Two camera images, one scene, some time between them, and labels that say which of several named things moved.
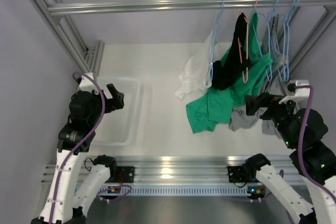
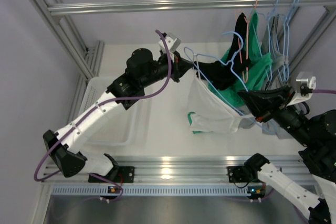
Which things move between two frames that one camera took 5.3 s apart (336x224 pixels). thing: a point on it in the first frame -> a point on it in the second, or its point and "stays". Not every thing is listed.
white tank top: x=193 y=79 -> x=209 y=112
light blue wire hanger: x=210 y=73 -> x=233 y=65
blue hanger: x=285 y=59 stays
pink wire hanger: x=239 y=45 stays
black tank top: x=238 y=58 stays
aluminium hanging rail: x=81 y=9 stays
